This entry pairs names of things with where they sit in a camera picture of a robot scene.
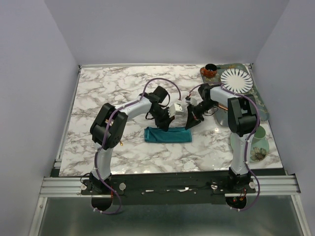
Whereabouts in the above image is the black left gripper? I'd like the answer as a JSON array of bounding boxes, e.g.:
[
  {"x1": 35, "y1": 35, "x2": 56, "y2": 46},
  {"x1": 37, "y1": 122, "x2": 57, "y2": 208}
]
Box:
[{"x1": 150, "y1": 107, "x2": 175, "y2": 132}]

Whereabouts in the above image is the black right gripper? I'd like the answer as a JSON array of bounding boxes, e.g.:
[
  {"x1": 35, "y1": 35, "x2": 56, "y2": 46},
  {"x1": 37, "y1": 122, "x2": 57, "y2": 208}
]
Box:
[{"x1": 185, "y1": 100, "x2": 217, "y2": 130}]

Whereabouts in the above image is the teal cloth napkin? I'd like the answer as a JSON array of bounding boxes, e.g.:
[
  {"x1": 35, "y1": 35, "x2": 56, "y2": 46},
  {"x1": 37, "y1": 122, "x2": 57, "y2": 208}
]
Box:
[{"x1": 144, "y1": 127, "x2": 192, "y2": 144}]

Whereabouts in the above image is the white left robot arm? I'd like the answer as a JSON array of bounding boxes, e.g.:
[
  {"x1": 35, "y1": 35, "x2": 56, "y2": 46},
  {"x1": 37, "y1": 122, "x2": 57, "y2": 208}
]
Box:
[{"x1": 89, "y1": 86, "x2": 175, "y2": 194}]

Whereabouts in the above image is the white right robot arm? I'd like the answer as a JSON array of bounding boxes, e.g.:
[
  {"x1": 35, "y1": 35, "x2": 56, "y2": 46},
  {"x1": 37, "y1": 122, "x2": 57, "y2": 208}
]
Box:
[{"x1": 185, "y1": 83, "x2": 260, "y2": 193}]

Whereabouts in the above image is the dark floral placemat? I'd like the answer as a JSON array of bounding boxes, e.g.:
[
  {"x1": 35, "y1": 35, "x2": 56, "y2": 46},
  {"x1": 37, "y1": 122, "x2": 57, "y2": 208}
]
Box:
[{"x1": 200, "y1": 63, "x2": 270, "y2": 122}]

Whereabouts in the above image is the orange black cup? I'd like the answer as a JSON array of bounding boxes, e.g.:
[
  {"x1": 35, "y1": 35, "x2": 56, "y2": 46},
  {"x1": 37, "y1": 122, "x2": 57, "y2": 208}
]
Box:
[{"x1": 200, "y1": 64, "x2": 218, "y2": 78}]

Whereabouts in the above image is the white striped plate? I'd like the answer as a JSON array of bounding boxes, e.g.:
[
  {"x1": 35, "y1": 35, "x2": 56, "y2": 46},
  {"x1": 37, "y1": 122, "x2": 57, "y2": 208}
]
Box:
[{"x1": 220, "y1": 68, "x2": 253, "y2": 94}]

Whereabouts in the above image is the mint green small bowl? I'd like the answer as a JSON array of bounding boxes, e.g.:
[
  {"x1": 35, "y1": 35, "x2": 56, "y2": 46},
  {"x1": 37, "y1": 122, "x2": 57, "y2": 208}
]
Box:
[{"x1": 254, "y1": 125, "x2": 266, "y2": 140}]

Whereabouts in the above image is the mint green floral plate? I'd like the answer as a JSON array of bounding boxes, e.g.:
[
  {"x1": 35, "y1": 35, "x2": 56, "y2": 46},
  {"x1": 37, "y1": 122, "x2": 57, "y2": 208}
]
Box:
[{"x1": 230, "y1": 134, "x2": 270, "y2": 163}]

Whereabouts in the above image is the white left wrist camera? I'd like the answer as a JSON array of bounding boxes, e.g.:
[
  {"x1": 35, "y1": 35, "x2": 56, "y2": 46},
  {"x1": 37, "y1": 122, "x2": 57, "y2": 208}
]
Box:
[{"x1": 168, "y1": 103, "x2": 184, "y2": 117}]

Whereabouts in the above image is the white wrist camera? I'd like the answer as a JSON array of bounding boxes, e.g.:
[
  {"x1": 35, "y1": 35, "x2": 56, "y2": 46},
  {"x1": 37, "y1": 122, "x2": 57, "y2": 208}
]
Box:
[
  {"x1": 168, "y1": 103, "x2": 184, "y2": 117},
  {"x1": 185, "y1": 96, "x2": 197, "y2": 106}
]

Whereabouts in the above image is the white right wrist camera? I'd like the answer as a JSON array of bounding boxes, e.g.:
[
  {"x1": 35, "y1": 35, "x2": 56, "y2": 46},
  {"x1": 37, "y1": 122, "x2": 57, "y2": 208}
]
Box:
[{"x1": 185, "y1": 96, "x2": 197, "y2": 106}]

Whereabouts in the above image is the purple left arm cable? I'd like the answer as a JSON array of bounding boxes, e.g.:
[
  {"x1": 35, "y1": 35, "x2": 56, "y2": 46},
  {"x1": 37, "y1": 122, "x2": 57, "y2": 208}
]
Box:
[{"x1": 93, "y1": 78, "x2": 184, "y2": 215}]

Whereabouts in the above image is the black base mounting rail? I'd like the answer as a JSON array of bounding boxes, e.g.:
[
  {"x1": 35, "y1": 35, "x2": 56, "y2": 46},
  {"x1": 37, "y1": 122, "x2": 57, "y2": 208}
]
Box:
[{"x1": 81, "y1": 171, "x2": 256, "y2": 206}]

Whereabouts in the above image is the aluminium frame rail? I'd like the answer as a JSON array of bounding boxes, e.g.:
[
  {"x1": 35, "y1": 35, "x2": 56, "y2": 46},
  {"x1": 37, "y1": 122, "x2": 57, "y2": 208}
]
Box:
[{"x1": 39, "y1": 176, "x2": 301, "y2": 198}]

